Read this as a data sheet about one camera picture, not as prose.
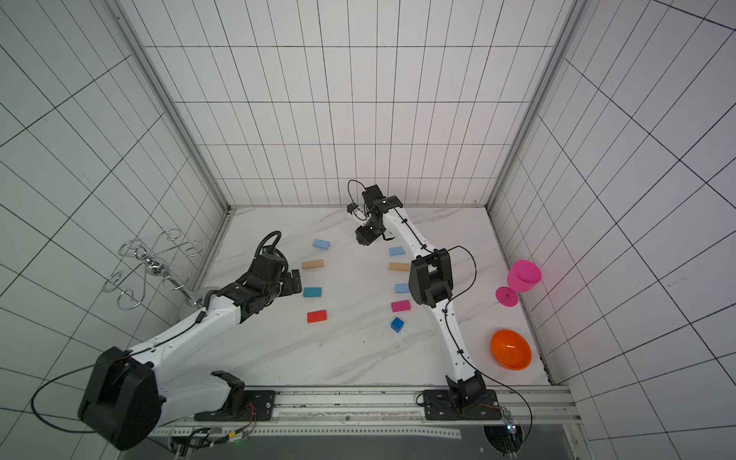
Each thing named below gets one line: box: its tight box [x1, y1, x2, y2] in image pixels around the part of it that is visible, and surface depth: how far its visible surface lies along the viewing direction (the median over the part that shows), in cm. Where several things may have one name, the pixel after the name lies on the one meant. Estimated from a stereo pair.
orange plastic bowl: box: [490, 328, 533, 371], surface depth 81 cm
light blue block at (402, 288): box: [394, 283, 411, 295], surface depth 97 cm
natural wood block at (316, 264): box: [301, 259, 324, 270], surface depth 103 cm
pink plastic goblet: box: [495, 259, 543, 308], surface depth 85 cm
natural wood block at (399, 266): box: [389, 262, 412, 273], surface depth 102 cm
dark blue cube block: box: [390, 317, 405, 334], surface depth 87 cm
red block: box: [306, 309, 327, 324], surface depth 90 cm
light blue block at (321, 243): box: [312, 238, 331, 250], surface depth 109 cm
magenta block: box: [391, 299, 412, 314], surface depth 92 cm
